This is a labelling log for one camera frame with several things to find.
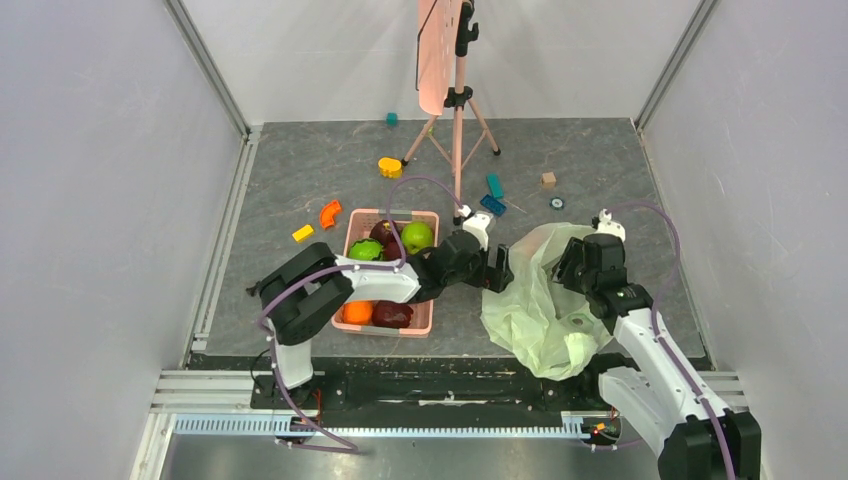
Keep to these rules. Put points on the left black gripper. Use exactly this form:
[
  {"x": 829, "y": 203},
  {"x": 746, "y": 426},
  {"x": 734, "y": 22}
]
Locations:
[{"x": 493, "y": 278}]

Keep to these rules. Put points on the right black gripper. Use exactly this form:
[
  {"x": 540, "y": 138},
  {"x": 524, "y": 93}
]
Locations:
[{"x": 577, "y": 266}]

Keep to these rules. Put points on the light green plastic bag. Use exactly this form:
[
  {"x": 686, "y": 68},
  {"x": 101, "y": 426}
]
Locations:
[{"x": 549, "y": 329}]

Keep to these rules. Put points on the green fake apple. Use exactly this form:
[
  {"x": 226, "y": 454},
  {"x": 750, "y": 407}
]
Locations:
[{"x": 416, "y": 236}]

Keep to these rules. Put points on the small dark red plum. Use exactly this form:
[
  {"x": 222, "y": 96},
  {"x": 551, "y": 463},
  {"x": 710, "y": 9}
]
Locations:
[{"x": 393, "y": 251}]

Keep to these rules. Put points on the green black toy watermelon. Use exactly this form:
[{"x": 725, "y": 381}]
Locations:
[{"x": 366, "y": 249}]

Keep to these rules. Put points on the orange fake orange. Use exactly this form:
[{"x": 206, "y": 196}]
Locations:
[{"x": 358, "y": 313}]

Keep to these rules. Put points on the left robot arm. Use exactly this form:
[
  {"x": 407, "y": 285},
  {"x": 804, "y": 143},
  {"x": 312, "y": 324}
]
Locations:
[{"x": 300, "y": 297}]

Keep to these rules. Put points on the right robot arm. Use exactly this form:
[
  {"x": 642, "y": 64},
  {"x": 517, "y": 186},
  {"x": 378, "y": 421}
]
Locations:
[{"x": 692, "y": 431}]

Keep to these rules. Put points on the dark red fake pomegranate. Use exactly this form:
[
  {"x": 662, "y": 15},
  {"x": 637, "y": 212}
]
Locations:
[{"x": 388, "y": 314}]

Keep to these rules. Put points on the dark red fake apple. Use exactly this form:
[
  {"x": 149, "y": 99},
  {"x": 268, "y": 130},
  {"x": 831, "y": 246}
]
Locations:
[{"x": 386, "y": 232}]

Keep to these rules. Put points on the blue lego brick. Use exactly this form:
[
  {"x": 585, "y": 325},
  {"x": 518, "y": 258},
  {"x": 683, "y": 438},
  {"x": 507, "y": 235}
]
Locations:
[{"x": 493, "y": 205}]

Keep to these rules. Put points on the small wooden cube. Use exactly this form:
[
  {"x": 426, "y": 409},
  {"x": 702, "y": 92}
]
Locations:
[{"x": 548, "y": 180}]

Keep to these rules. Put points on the teal rectangular block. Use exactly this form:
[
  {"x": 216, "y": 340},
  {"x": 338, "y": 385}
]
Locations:
[{"x": 495, "y": 186}]

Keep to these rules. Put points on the pink plastic basket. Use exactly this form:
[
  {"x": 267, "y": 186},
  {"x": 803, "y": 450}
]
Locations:
[{"x": 373, "y": 284}]

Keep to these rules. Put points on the pink tripod stand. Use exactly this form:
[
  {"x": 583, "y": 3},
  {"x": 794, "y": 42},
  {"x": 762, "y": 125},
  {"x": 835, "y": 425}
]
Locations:
[{"x": 459, "y": 99}]

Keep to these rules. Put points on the yellow toy block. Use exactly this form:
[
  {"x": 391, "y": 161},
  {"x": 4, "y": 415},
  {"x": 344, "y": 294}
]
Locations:
[{"x": 391, "y": 168}]

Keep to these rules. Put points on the orange curved toy piece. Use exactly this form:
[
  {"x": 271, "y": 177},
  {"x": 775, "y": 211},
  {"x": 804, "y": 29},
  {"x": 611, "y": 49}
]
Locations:
[{"x": 329, "y": 213}]

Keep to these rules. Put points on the small yellow block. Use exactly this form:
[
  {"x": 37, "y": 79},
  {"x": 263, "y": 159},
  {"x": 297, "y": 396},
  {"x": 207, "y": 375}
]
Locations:
[{"x": 303, "y": 233}]

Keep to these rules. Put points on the pink board on tripod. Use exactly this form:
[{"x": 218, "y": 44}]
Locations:
[{"x": 436, "y": 33}]

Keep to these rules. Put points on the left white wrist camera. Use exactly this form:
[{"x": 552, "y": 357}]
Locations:
[{"x": 477, "y": 223}]

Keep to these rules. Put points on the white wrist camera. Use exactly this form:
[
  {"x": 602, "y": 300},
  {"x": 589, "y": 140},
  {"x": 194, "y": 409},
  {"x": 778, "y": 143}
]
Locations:
[
  {"x": 604, "y": 223},
  {"x": 477, "y": 223}
]

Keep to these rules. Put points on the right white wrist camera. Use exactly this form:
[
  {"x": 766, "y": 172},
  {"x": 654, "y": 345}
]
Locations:
[{"x": 604, "y": 223}]

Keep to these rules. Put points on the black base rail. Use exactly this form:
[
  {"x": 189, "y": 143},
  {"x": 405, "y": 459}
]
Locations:
[{"x": 344, "y": 383}]

